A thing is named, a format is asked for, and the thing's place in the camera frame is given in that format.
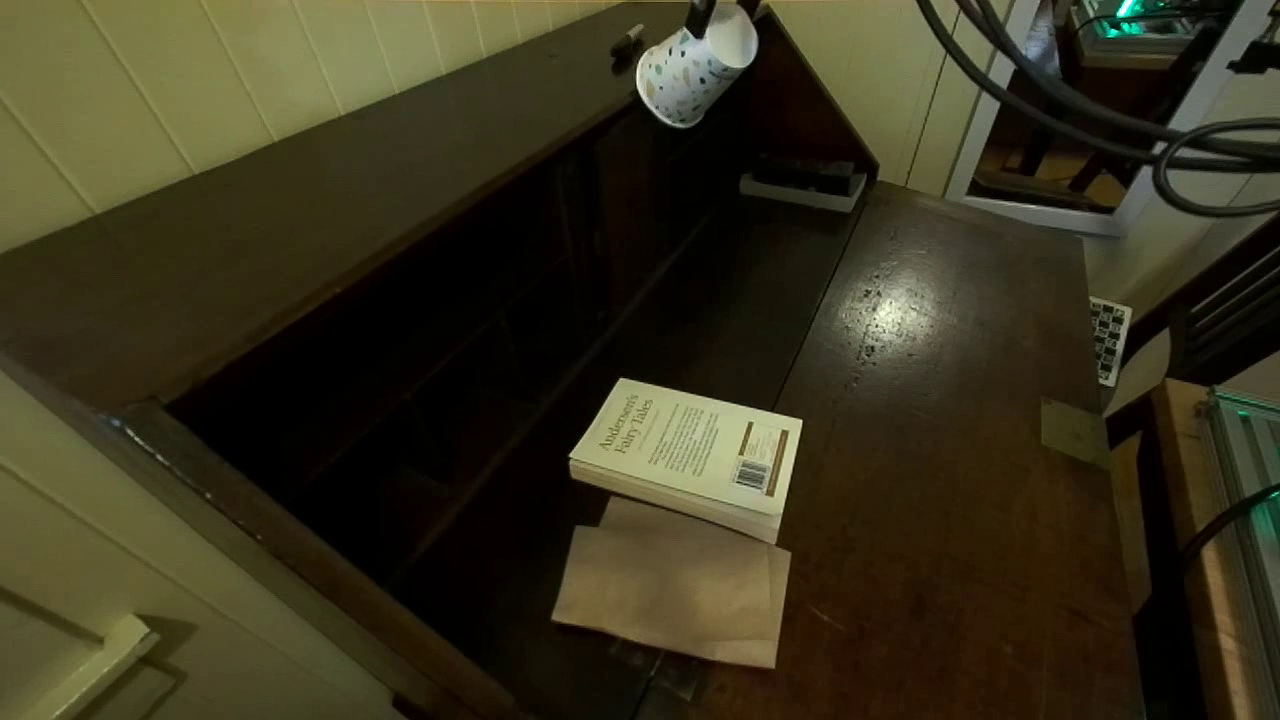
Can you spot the white paperback book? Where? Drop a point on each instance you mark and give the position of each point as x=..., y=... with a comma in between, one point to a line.
x=687, y=454

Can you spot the small beige sticky note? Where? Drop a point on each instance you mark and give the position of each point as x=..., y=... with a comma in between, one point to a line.
x=1072, y=432

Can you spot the light wooden robot table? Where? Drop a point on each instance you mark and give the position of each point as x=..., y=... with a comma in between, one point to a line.
x=1183, y=532

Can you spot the brown paper envelope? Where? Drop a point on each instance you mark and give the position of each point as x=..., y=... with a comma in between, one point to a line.
x=675, y=603

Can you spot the white dotted calibration board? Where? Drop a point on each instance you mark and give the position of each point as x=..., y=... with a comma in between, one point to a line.
x=1110, y=342

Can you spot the dark wooden secretary desk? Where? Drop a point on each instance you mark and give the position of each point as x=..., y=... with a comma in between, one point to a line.
x=932, y=466

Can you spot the aluminium extrusion frame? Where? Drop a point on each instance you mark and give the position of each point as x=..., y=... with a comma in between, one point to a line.
x=1253, y=532

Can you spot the white dotted paper cup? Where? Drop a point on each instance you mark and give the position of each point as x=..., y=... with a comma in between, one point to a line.
x=687, y=75

